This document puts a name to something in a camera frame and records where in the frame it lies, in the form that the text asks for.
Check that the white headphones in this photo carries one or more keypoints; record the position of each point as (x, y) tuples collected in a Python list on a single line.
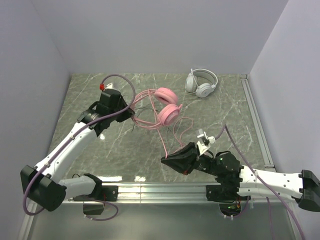
[(201, 82)]

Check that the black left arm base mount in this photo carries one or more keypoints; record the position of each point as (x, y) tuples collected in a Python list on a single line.
[(99, 200)]

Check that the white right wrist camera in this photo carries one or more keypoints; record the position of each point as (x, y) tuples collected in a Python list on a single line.
[(204, 142)]

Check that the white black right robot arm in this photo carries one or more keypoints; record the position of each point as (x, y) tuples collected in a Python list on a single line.
[(239, 182)]

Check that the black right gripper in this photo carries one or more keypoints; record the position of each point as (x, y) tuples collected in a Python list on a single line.
[(195, 156)]

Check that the pink headphones with cable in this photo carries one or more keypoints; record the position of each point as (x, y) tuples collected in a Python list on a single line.
[(166, 110)]

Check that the aluminium right side rail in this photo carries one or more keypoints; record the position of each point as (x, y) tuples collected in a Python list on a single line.
[(264, 148)]

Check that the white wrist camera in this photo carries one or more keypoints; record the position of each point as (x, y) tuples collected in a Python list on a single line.
[(204, 142), (107, 87)]

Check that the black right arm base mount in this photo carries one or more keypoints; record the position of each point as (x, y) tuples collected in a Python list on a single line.
[(231, 204)]

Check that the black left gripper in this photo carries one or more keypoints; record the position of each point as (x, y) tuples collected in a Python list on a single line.
[(122, 110)]

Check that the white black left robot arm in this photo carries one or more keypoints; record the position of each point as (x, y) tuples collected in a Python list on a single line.
[(44, 183)]

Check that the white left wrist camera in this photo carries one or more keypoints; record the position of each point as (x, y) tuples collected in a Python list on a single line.
[(107, 87)]

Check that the aluminium front rail frame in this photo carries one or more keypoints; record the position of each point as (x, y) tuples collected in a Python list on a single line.
[(162, 211)]

